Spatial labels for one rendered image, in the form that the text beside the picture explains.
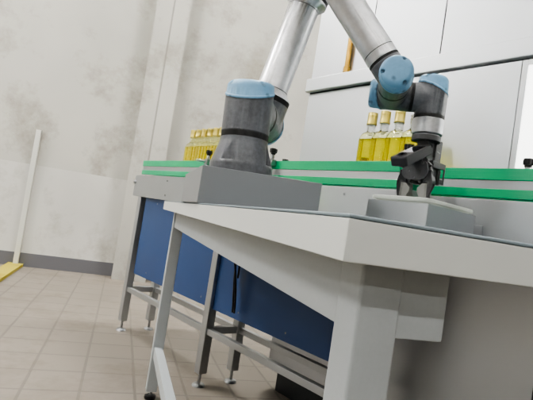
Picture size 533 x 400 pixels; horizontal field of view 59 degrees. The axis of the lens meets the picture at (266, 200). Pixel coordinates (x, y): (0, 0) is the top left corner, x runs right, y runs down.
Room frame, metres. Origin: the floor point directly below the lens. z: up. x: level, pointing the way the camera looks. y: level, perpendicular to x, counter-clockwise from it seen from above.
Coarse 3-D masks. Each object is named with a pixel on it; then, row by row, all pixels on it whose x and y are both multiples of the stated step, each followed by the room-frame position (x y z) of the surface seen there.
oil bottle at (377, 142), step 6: (378, 132) 1.56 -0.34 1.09; (384, 132) 1.55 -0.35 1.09; (372, 138) 1.58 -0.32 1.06; (378, 138) 1.56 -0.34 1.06; (384, 138) 1.54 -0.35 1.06; (372, 144) 1.57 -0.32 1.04; (378, 144) 1.55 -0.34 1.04; (384, 144) 1.54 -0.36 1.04; (372, 150) 1.57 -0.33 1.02; (378, 150) 1.55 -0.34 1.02; (372, 156) 1.57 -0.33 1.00; (378, 156) 1.55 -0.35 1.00
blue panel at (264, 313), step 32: (160, 224) 2.45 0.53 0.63; (160, 256) 2.41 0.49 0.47; (192, 256) 2.17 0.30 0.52; (192, 288) 2.14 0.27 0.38; (224, 288) 1.95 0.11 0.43; (256, 288) 1.79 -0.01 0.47; (256, 320) 1.77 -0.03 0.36; (288, 320) 1.64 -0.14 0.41; (320, 320) 1.52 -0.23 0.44; (320, 352) 1.51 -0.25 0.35
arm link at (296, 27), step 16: (288, 0) 1.25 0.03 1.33; (304, 0) 1.21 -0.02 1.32; (320, 0) 1.21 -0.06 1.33; (288, 16) 1.22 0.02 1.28; (304, 16) 1.21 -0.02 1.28; (288, 32) 1.21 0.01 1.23; (304, 32) 1.22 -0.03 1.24; (272, 48) 1.23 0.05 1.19; (288, 48) 1.21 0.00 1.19; (304, 48) 1.24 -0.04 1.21; (272, 64) 1.22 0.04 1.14; (288, 64) 1.22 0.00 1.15; (272, 80) 1.22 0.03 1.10; (288, 80) 1.23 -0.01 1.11
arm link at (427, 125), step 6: (414, 120) 1.17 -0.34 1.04; (420, 120) 1.15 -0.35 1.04; (426, 120) 1.14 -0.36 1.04; (432, 120) 1.14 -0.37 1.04; (438, 120) 1.14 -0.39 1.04; (414, 126) 1.16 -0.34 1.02; (420, 126) 1.15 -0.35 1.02; (426, 126) 1.14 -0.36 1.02; (432, 126) 1.14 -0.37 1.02; (438, 126) 1.14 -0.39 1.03; (414, 132) 1.16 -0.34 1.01; (420, 132) 1.15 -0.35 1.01; (426, 132) 1.14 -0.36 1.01; (432, 132) 1.14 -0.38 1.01; (438, 132) 1.14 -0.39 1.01
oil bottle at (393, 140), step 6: (390, 132) 1.53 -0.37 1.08; (396, 132) 1.51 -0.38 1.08; (402, 132) 1.51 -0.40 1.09; (390, 138) 1.52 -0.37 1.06; (396, 138) 1.50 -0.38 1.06; (390, 144) 1.52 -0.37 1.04; (396, 144) 1.50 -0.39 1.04; (384, 150) 1.54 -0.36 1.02; (390, 150) 1.51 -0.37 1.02; (396, 150) 1.50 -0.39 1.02; (384, 156) 1.53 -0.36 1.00; (390, 156) 1.51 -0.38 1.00
